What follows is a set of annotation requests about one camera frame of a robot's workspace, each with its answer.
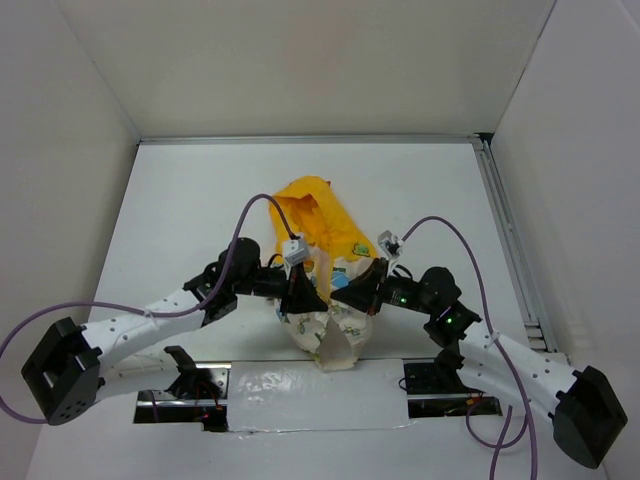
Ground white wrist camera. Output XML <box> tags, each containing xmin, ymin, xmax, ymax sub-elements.
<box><xmin>281</xmin><ymin>237</ymin><xmax>311</xmax><ymax>267</ymax></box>
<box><xmin>377</xmin><ymin>230</ymin><xmax>404</xmax><ymax>259</ymax></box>

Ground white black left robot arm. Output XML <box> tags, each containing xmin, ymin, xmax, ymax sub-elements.
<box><xmin>21</xmin><ymin>234</ymin><xmax>328</xmax><ymax>426</ymax></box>

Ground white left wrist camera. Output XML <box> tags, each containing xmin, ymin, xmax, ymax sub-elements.
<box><xmin>281</xmin><ymin>237</ymin><xmax>311</xmax><ymax>267</ymax></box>

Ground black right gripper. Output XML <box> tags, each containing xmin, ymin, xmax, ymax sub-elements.
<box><xmin>331</xmin><ymin>256</ymin><xmax>438</xmax><ymax>315</ymax></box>

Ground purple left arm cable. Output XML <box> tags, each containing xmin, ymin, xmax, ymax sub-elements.
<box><xmin>0</xmin><ymin>193</ymin><xmax>301</xmax><ymax>426</ymax></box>

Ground aluminium frame rail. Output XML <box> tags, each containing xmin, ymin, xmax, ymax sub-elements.
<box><xmin>110</xmin><ymin>134</ymin><xmax>557</xmax><ymax>352</ymax></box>

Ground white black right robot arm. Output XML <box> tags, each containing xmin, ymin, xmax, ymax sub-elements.
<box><xmin>331</xmin><ymin>259</ymin><xmax>628</xmax><ymax>469</ymax></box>

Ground yellow cream dinosaur kids jacket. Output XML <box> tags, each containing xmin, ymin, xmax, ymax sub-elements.
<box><xmin>273</xmin><ymin>176</ymin><xmax>377</xmax><ymax>372</ymax></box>

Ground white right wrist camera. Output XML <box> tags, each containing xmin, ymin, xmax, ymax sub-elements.
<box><xmin>377</xmin><ymin>230</ymin><xmax>404</xmax><ymax>259</ymax></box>

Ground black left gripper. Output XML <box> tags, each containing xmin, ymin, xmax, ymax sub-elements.
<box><xmin>234</xmin><ymin>261</ymin><xmax>328</xmax><ymax>317</ymax></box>

